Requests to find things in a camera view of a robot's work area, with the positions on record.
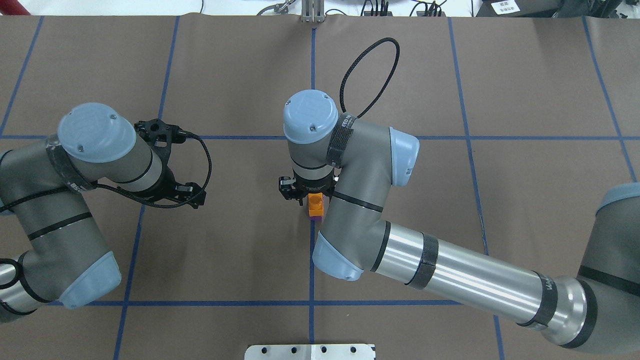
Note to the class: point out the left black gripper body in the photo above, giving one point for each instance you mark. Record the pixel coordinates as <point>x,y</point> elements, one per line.
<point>168,181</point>

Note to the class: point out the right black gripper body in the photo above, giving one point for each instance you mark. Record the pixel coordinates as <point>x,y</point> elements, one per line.
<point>286,189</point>

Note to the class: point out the orange trapezoid block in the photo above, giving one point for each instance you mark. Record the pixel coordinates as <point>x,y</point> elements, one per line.
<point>315,204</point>

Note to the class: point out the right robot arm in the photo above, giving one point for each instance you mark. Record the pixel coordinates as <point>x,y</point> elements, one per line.
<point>356,162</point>

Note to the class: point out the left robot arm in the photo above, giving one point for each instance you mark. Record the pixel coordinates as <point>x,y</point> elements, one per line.
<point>42,184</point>

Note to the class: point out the red cylinder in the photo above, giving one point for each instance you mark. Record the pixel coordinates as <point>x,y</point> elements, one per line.
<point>13,8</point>

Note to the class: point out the brown table mat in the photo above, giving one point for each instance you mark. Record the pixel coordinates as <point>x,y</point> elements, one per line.
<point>524,125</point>

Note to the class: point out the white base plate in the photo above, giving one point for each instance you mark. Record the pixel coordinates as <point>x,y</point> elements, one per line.
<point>327,351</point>

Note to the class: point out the grey metal bracket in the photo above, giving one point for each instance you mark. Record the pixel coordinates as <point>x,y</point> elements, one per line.
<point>312,11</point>

